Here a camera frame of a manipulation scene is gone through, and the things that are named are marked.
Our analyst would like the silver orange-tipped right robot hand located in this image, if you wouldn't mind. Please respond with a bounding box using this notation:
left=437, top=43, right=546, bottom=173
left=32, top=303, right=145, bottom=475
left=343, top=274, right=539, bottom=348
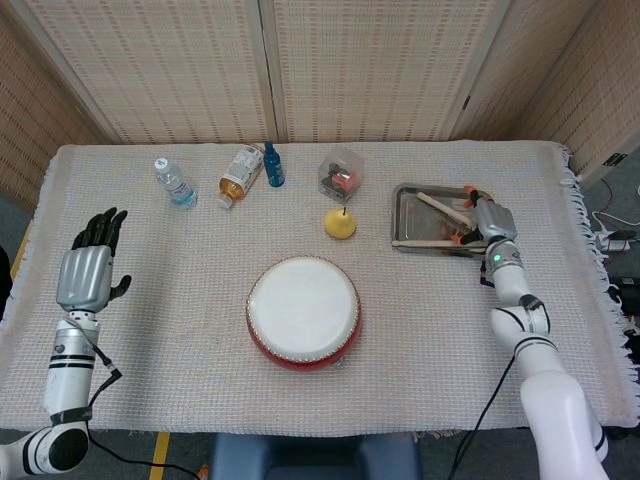
left=449, top=183, right=519, bottom=247

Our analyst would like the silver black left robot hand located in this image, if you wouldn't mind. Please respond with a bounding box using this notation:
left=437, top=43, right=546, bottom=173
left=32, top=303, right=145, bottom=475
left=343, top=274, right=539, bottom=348
left=54, top=207, right=134, bottom=315

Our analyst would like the wooden drumstick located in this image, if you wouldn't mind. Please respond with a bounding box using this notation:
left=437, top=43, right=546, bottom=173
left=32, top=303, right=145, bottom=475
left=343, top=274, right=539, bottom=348
left=391, top=236, right=489, bottom=248
left=417, top=191, right=476, bottom=230

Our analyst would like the red drum white skin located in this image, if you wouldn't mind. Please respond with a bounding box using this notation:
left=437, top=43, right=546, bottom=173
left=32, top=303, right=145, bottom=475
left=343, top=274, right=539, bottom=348
left=245, top=255, right=362, bottom=374

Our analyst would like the rectangular metal tray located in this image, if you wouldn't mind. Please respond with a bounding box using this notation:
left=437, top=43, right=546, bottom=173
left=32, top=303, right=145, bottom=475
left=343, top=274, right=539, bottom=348
left=390, top=182, right=499, bottom=260

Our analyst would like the beige woven tablecloth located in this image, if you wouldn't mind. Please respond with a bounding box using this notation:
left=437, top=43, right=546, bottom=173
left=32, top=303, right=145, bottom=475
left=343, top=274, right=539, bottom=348
left=0, top=139, right=624, bottom=437

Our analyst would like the clear water bottle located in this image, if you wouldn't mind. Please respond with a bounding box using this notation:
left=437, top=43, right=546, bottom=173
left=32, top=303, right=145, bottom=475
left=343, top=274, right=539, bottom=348
left=153, top=157, right=198, bottom=209

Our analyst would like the white power strip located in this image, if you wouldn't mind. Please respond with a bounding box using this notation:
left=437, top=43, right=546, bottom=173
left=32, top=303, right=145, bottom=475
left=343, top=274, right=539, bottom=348
left=597, top=230, right=634, bottom=254

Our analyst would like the red toy car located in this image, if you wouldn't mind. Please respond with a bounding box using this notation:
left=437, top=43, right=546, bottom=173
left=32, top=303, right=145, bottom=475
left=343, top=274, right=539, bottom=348
left=327, top=167, right=362, bottom=194

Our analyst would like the black box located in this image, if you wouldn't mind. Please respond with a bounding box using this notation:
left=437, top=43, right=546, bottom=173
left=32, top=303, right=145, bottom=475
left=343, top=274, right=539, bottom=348
left=607, top=274, right=640, bottom=316

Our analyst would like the yellow pear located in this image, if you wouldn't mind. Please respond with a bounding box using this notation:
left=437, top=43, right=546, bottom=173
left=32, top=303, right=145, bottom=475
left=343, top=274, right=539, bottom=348
left=324, top=204, right=358, bottom=240

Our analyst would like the clear plastic box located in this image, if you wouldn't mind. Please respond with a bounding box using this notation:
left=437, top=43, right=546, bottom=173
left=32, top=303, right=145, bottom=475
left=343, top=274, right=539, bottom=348
left=317, top=146, right=366, bottom=204

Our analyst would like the amber tea bottle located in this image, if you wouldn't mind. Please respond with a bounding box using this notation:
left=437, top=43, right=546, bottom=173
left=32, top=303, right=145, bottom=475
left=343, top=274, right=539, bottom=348
left=215, top=143, right=265, bottom=209

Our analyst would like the small blue bottle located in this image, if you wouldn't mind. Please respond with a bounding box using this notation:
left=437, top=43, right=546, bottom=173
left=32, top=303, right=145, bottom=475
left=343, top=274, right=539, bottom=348
left=262, top=141, right=286, bottom=188

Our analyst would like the bamboo folding screen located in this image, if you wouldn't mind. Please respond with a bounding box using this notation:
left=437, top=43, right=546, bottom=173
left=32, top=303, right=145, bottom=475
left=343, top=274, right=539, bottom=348
left=0, top=0, right=640, bottom=211

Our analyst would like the white cable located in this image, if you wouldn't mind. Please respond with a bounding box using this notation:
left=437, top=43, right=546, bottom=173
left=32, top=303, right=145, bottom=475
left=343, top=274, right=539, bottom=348
left=592, top=209, right=631, bottom=236

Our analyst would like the red cable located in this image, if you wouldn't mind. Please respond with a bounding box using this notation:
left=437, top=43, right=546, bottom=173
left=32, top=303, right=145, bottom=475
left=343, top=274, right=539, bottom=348
left=597, top=177, right=620, bottom=216

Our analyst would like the black floor cable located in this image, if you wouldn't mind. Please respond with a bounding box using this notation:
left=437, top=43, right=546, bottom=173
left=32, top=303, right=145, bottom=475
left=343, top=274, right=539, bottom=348
left=447, top=429, right=474, bottom=480

